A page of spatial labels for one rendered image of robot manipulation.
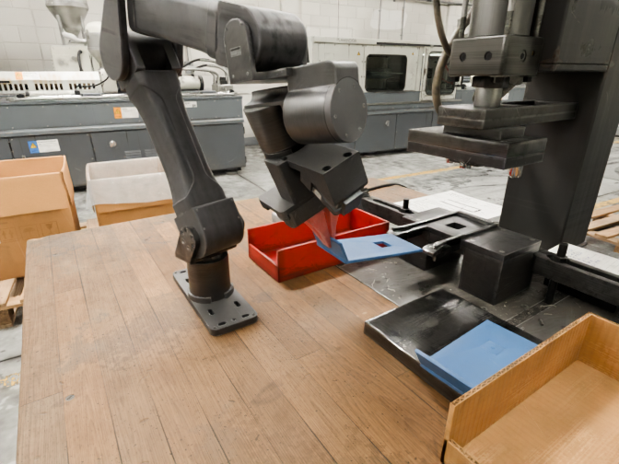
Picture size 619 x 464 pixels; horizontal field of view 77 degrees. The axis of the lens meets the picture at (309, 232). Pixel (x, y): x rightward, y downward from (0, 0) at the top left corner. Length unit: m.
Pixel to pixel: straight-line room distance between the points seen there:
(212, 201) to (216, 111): 4.55
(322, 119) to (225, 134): 4.80
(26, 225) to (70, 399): 2.19
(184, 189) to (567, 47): 0.57
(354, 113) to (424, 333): 0.30
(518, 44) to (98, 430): 0.67
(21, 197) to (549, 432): 2.51
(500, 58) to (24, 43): 6.49
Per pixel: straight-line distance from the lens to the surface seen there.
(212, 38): 0.45
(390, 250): 0.56
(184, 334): 0.57
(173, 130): 0.57
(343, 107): 0.36
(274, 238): 0.77
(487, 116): 0.61
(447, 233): 0.68
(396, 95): 6.51
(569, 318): 0.69
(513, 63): 0.63
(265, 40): 0.40
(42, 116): 4.88
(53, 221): 2.66
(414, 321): 0.55
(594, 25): 0.76
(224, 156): 5.18
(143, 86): 0.59
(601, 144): 0.89
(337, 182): 0.36
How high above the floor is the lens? 1.23
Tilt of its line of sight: 22 degrees down
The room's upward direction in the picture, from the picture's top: straight up
